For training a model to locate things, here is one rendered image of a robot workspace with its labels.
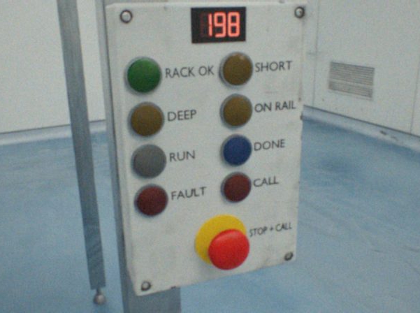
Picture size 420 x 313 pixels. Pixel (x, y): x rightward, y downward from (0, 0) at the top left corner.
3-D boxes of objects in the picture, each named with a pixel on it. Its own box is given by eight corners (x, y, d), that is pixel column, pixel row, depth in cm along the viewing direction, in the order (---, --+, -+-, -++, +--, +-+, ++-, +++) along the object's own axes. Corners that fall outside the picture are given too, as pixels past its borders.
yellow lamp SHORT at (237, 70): (254, 85, 38) (254, 52, 37) (223, 88, 37) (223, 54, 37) (249, 84, 39) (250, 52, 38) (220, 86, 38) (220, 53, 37)
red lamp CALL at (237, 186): (252, 200, 42) (252, 173, 41) (224, 205, 41) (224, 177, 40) (248, 198, 42) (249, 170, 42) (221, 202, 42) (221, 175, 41)
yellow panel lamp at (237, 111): (253, 126, 39) (254, 95, 39) (224, 129, 39) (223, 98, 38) (249, 124, 40) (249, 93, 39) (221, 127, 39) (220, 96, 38)
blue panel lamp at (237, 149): (252, 164, 41) (253, 135, 40) (224, 168, 40) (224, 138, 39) (249, 162, 41) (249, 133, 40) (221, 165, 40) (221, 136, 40)
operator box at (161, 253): (296, 262, 47) (309, 0, 39) (135, 298, 41) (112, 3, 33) (270, 236, 52) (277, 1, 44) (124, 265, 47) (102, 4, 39)
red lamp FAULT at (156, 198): (169, 214, 39) (168, 186, 38) (138, 220, 38) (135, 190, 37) (166, 211, 40) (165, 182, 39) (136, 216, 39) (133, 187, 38)
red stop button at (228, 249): (252, 269, 41) (253, 230, 40) (212, 278, 40) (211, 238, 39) (233, 246, 45) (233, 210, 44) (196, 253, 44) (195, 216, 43)
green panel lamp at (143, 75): (163, 92, 36) (161, 57, 35) (128, 95, 35) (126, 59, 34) (161, 91, 36) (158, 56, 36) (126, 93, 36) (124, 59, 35)
